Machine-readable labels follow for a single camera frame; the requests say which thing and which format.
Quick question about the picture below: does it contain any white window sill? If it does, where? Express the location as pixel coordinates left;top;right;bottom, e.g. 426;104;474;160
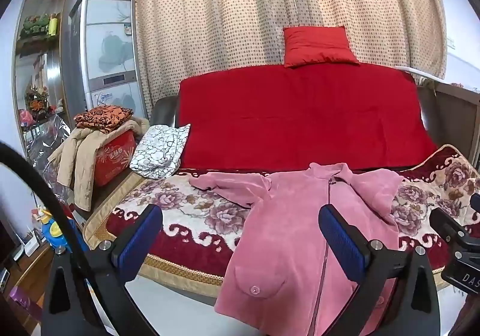
393;65;447;82

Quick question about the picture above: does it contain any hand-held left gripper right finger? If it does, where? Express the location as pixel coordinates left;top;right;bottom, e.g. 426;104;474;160
318;204;442;336

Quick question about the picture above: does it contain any red cardboard box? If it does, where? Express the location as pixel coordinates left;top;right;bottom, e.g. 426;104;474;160
93;131;137;187

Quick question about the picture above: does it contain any orange black patterned cloth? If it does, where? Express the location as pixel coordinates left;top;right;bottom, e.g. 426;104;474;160
73;105;135;135

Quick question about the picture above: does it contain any pink corduroy jacket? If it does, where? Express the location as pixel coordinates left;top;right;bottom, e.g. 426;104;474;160
189;162;406;336

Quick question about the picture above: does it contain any beige dotted curtain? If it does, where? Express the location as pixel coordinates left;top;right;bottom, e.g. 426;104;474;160
109;0;449;120

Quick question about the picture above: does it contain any red sofa blanket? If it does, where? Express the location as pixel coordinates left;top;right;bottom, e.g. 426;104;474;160
178;64;439;172

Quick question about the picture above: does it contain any beige coat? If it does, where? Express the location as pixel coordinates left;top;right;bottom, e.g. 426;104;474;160
47;117;151;213

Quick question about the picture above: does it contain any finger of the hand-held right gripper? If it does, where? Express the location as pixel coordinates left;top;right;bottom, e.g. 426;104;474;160
429;208;474;247

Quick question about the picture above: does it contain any wooden display cabinet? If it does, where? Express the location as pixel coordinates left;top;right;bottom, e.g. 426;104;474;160
13;0;82;157

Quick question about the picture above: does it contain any red pillow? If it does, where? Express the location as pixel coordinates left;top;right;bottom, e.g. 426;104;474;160
283;25;361;69

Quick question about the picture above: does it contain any black cable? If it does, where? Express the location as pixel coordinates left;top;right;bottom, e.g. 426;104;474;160
0;141;99;336

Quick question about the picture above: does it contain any floral red beige blanket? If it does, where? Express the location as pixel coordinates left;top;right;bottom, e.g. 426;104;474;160
82;143;480;289

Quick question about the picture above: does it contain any silver plastic sheet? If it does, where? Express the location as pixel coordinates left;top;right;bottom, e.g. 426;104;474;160
24;114;76;202

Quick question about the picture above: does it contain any orange flower arrangement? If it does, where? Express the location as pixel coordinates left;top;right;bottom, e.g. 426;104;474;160
25;85;53;121

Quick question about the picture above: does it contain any white black patterned pillow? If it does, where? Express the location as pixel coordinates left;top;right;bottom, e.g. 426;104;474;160
129;124;191;180

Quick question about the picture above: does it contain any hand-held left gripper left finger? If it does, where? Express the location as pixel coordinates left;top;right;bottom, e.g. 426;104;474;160
41;204;164;336

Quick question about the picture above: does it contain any purple packet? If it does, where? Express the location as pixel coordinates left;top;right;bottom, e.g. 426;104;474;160
9;285;44;318

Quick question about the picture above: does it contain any silver refrigerator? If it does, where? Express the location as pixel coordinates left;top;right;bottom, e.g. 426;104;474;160
61;0;149;120

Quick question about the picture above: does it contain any dark low cabinet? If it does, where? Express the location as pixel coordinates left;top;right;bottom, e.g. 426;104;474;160
0;216;53;336

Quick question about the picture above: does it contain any green ornament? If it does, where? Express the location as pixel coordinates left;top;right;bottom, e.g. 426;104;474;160
20;13;52;37

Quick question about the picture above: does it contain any blue yellow toy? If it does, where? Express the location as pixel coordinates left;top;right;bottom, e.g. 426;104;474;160
31;208;82;255

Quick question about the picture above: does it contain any dark sofa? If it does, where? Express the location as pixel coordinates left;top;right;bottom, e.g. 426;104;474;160
149;72;480;172

